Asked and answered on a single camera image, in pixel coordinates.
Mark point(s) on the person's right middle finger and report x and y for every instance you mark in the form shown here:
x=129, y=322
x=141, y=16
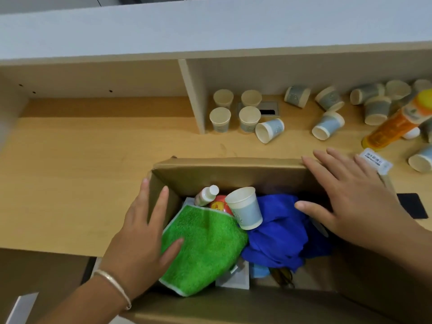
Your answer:
x=334, y=167

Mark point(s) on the person's right little finger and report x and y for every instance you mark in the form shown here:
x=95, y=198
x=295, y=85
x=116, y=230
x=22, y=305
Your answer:
x=368, y=167

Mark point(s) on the white barcode label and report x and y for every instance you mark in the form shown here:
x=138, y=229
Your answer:
x=375, y=160

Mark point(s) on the black flat rectangular object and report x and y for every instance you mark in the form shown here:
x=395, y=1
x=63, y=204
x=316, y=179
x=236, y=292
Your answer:
x=412, y=205

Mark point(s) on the person's left thumb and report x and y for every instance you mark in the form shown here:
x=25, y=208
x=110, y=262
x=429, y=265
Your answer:
x=172, y=253

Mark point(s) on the green microfibre towel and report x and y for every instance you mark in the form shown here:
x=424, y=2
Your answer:
x=206, y=249

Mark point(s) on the white panel below desk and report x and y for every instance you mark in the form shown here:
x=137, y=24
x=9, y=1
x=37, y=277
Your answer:
x=22, y=308

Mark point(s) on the person's left middle finger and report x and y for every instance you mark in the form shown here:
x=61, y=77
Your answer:
x=141, y=200

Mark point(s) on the person's right forearm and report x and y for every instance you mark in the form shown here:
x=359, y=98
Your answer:
x=415, y=249

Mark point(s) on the person's right hand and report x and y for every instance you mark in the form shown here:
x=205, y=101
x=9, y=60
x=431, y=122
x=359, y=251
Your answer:
x=361, y=209

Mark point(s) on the single white blue paper cup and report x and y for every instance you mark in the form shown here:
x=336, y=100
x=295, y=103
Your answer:
x=245, y=207

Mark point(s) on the person's left hand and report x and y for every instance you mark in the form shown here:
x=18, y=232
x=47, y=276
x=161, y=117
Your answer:
x=135, y=246

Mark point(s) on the beige wooden desk shelf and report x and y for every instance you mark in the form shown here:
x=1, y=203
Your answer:
x=101, y=79

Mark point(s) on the light blue small item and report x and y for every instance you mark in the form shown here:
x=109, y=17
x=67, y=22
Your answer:
x=259, y=270

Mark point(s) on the scattered group of paper cups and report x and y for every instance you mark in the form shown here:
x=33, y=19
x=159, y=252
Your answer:
x=249, y=118

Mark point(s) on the grey partition panel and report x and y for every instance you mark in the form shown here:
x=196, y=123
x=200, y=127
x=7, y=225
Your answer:
x=202, y=26

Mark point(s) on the brown cardboard box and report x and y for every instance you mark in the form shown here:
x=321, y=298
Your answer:
x=222, y=173

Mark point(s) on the white flat packet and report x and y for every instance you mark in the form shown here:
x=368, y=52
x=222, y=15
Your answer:
x=236, y=278

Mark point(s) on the red orange round toy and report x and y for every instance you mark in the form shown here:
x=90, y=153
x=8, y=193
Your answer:
x=220, y=205

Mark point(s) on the orange bottle with yellow cap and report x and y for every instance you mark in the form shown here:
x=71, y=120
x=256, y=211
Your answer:
x=393, y=126

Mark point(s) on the small white plastic bottle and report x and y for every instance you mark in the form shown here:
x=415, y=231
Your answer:
x=205, y=196

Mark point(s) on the person's left forearm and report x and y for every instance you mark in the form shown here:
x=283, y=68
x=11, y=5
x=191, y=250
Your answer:
x=84, y=303

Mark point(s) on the blue cloth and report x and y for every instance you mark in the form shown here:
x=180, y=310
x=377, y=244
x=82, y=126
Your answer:
x=280, y=229

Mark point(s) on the person's right thumb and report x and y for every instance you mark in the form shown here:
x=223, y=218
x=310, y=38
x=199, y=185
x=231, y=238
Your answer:
x=314, y=211

